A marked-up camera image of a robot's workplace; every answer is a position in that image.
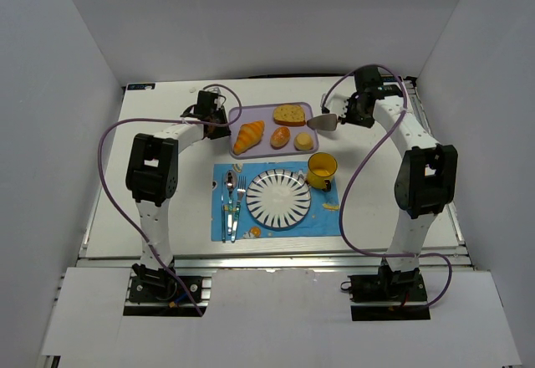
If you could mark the metal knife teal handle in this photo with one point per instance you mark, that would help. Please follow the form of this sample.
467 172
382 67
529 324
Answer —
223 211

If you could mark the metal spoon teal handle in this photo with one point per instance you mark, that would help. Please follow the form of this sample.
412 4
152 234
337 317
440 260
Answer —
230 182

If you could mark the orange croissant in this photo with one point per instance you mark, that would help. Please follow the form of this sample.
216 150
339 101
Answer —
249 135

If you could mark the white plate with blue stripes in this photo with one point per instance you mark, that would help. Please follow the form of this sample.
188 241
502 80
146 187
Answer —
278 199

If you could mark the yellow enamel mug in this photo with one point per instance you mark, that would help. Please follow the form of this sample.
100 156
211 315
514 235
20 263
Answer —
321 170

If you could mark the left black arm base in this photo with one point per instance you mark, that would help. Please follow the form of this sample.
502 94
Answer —
155 293

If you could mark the metal fork teal handle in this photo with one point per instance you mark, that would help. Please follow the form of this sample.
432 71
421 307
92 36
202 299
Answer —
241 191

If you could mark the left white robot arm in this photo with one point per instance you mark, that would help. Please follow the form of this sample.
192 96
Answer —
152 173

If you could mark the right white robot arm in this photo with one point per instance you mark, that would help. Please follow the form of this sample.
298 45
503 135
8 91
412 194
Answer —
425 182

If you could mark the toast bread slice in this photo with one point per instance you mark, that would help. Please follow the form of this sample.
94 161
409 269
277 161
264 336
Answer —
289 115

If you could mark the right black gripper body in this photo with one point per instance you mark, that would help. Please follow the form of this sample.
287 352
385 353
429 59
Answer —
347 113

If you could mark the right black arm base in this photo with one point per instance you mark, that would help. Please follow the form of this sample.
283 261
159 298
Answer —
386 296

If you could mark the small oval bread roll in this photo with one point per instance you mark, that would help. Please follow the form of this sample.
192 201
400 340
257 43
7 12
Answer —
280 137

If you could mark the round pale bun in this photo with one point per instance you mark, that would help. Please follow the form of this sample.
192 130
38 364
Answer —
303 142

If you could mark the blue printed placemat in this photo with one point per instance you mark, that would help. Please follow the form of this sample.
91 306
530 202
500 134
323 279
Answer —
322 218

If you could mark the metal spatula with wooden handle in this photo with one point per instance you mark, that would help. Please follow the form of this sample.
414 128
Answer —
326 122

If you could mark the left blue table label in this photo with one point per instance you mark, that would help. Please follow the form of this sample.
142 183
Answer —
140 86

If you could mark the lilac plastic tray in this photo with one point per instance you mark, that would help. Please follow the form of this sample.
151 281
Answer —
264 149

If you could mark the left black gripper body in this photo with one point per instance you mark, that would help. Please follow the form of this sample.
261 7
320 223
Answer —
220 126

